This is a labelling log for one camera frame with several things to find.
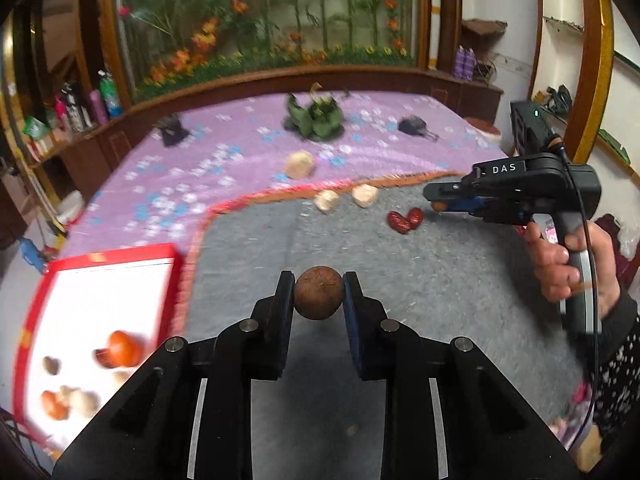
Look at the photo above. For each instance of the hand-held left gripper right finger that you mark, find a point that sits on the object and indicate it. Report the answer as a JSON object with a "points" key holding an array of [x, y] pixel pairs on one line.
{"points": [[351, 330]]}

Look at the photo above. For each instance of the pale beige fruit piece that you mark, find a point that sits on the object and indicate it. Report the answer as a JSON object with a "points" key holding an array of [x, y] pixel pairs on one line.
{"points": [[120, 376]]}

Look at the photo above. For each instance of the small black device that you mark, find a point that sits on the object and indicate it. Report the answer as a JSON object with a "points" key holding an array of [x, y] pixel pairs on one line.
{"points": [[172, 130]]}

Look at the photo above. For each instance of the dark bag on shelf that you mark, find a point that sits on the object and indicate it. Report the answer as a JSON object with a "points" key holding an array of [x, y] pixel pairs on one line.
{"points": [[557, 97]]}

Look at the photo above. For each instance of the wooden wall shelf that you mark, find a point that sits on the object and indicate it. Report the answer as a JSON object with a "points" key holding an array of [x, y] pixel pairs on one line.
{"points": [[482, 27]]}

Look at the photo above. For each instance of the person's right hand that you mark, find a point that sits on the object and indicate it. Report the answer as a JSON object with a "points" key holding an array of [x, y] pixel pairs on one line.
{"points": [[552, 270]]}

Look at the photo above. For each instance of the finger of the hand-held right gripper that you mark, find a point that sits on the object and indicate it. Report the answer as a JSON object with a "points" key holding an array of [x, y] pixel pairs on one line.
{"points": [[467, 205], [450, 191]]}

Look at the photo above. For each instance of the beige round fruit slice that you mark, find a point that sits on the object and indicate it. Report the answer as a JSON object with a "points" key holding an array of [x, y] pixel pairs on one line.
{"points": [[85, 402]]}

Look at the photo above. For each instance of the beige fruit cube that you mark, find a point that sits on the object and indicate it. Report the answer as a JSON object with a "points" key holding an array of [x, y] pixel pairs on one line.
{"points": [[64, 391]]}

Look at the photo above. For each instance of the green plastic bottle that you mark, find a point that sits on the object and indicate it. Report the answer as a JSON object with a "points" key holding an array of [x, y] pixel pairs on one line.
{"points": [[110, 94]]}

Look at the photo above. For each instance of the beige candied fruit chunk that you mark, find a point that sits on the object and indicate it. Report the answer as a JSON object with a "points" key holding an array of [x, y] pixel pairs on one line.
{"points": [[326, 201], [364, 194]]}

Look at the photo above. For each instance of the grey felt mat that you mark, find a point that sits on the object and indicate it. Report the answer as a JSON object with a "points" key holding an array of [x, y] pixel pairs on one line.
{"points": [[450, 285]]}

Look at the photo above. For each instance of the person's right forearm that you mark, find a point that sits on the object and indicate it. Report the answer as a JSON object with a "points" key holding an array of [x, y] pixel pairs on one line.
{"points": [[620, 360]]}

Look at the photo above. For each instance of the dried red date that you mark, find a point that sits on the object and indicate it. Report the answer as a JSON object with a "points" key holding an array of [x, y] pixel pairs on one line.
{"points": [[397, 222], [416, 216], [101, 358]]}

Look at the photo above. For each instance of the black car key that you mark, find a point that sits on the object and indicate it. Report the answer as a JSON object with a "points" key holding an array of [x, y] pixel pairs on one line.
{"points": [[415, 126]]}

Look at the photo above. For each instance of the small tan nut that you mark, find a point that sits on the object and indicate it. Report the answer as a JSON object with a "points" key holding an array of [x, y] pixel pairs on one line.
{"points": [[50, 365]]}

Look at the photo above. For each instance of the glass case with artificial plants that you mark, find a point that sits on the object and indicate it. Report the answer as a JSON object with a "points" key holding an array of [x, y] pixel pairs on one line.
{"points": [[270, 15]]}

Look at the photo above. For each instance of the green leaf wrapped bundle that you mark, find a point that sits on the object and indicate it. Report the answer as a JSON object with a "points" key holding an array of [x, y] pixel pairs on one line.
{"points": [[315, 115]]}

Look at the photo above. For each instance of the purple floral tablecloth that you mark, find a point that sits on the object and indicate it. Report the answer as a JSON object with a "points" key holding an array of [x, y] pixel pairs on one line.
{"points": [[240, 130]]}

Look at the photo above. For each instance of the tan straw ball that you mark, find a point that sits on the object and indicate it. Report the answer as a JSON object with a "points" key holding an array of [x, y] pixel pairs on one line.
{"points": [[300, 164]]}

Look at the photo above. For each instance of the tangerine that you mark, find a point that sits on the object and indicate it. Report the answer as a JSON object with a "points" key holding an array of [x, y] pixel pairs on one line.
{"points": [[126, 349]]}

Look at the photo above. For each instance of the brown round fruit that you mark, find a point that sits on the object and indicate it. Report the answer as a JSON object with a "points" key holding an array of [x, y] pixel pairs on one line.
{"points": [[318, 292]]}

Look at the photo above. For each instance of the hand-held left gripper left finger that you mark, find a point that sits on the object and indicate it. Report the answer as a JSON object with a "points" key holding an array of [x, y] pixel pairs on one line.
{"points": [[286, 330]]}

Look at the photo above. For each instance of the dark metal flask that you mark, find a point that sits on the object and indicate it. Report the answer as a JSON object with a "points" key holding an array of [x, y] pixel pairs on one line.
{"points": [[75, 107]]}

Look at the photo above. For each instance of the green packet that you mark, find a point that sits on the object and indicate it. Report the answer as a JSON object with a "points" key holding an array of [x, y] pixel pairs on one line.
{"points": [[35, 127]]}

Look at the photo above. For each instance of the red cardboard box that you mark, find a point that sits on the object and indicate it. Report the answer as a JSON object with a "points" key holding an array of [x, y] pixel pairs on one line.
{"points": [[100, 300]]}

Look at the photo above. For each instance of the small orange fruit piece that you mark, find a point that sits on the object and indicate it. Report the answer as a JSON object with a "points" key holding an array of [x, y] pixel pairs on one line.
{"points": [[440, 205]]}

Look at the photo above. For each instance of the pink bottle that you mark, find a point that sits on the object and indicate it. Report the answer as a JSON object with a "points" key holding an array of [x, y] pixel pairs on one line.
{"points": [[96, 106]]}

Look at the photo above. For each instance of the red capped bottle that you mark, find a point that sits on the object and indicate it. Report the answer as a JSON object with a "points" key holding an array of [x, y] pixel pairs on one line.
{"points": [[60, 110]]}

